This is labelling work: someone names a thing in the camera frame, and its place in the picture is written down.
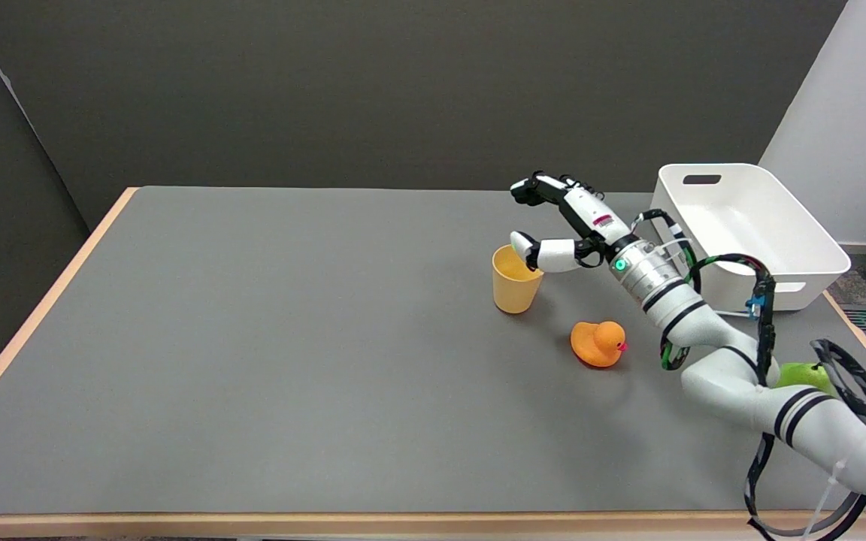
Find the yellow plastic cup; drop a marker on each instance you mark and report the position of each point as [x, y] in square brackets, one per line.
[514, 285]

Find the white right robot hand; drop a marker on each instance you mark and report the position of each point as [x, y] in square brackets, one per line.
[576, 225]

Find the white plastic bin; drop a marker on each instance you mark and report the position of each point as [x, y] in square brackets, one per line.
[749, 225]

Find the yellow rubber duck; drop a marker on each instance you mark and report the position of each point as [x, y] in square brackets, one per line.
[598, 343]

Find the green toy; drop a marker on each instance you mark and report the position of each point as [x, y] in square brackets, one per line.
[805, 376]

